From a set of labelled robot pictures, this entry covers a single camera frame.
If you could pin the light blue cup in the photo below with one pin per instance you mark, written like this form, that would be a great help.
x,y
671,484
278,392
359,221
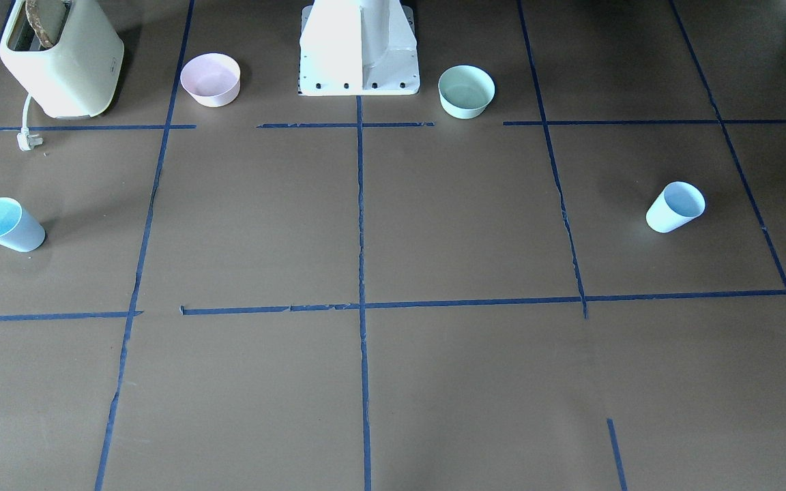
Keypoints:
x,y
678,204
19,230

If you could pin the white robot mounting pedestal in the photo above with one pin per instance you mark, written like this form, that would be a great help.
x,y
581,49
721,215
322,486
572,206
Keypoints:
x,y
358,48

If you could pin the pink bowl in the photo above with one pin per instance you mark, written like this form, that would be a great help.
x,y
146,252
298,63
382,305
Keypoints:
x,y
212,79

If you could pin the toast slice in toaster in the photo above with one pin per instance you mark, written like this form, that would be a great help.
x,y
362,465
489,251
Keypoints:
x,y
47,19

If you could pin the cream toaster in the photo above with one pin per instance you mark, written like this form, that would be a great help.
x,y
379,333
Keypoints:
x,y
77,77

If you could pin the mint green bowl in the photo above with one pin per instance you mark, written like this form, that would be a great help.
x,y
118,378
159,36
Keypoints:
x,y
465,91

